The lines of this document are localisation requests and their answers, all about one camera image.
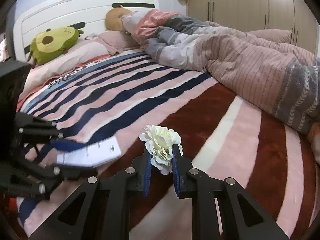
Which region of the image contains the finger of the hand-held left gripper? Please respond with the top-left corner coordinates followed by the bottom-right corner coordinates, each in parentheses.
top-left (0, 152), bottom-right (98, 201)
top-left (14, 112), bottom-right (84, 153)

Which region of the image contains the pale pink pillow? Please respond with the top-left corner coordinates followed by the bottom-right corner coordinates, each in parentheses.
top-left (17, 40), bottom-right (112, 105)

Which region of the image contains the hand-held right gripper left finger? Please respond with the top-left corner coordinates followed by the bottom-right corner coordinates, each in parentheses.
top-left (29, 144), bottom-right (153, 240)

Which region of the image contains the white fabric flower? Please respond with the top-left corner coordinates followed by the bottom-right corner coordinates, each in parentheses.
top-left (139, 125), bottom-right (182, 175)

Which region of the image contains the green avocado plush pillow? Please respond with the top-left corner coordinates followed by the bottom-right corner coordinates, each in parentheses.
top-left (27, 26), bottom-right (84, 66)

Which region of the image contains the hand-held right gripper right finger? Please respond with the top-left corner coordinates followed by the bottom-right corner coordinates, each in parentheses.
top-left (171, 144), bottom-right (290, 240)

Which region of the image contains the striped fleece blanket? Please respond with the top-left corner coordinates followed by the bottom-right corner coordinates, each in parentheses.
top-left (15, 50), bottom-right (320, 240)

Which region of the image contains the pink grey striped duvet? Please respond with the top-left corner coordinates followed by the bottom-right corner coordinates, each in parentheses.
top-left (121, 9), bottom-right (320, 140)

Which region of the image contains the white bed headboard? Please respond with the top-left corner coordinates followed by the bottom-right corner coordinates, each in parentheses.
top-left (12, 0), bottom-right (160, 63)

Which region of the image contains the white paper card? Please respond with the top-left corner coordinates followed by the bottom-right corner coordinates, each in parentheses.
top-left (56, 136), bottom-right (122, 167)

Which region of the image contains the beige wooden wardrobe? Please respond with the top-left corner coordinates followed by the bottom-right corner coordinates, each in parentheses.
top-left (187, 0), bottom-right (320, 55)

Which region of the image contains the pink ribbed pillow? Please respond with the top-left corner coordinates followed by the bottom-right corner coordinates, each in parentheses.
top-left (246, 29), bottom-right (293, 44)
top-left (85, 30), bottom-right (141, 55)

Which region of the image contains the brown donut cushion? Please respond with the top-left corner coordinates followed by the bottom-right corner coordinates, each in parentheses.
top-left (105, 7), bottom-right (133, 32)

